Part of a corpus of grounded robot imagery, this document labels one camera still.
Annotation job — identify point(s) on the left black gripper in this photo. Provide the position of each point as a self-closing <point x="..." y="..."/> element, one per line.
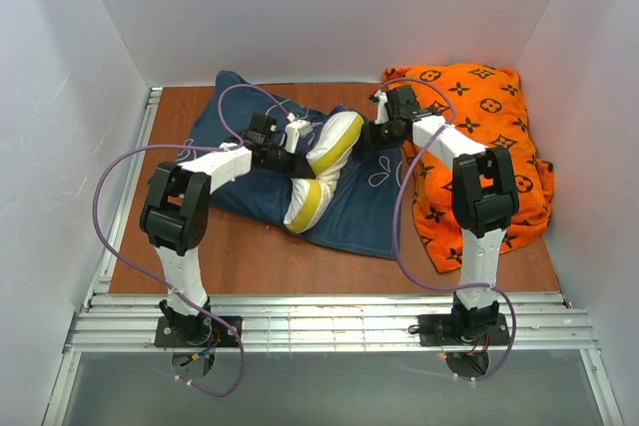
<point x="301" y="167"/>

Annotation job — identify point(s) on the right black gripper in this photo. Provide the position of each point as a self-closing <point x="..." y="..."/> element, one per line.
<point x="369" y="134"/>

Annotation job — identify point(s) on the white pillow yellow edge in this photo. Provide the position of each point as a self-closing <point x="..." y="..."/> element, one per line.
<point x="329" y="155"/>

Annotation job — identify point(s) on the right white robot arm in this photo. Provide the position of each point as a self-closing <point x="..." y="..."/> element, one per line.
<point x="484" y="195"/>

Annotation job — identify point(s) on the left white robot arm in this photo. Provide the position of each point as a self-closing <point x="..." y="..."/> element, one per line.
<point x="176" y="210"/>

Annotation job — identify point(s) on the orange patterned blanket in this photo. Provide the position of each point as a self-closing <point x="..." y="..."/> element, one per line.
<point x="490" y="109"/>

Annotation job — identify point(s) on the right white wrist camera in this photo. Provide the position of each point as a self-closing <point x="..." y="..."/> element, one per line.
<point x="379" y="98"/>

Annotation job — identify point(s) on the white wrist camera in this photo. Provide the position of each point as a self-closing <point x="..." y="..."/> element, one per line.
<point x="379" y="98"/>
<point x="296" y="128"/>

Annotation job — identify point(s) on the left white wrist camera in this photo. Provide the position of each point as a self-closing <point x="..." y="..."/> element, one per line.
<point x="296" y="128"/>

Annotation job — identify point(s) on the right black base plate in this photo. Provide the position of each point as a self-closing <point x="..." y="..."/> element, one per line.
<point x="439" y="330"/>

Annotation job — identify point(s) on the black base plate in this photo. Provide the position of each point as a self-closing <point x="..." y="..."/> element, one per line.
<point x="197" y="332"/>
<point x="439" y="330"/>

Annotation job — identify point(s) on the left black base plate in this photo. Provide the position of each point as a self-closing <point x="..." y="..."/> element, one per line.
<point x="197" y="332"/>

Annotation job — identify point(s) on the aluminium rail frame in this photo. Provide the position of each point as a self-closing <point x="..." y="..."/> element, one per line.
<point x="123" y="323"/>

